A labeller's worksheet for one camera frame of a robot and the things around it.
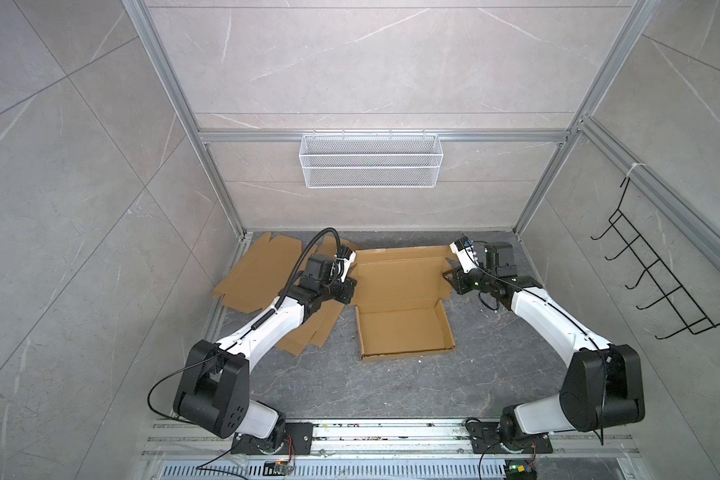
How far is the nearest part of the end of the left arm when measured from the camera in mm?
625

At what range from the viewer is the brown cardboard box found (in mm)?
838

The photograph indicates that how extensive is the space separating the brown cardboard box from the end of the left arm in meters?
0.09
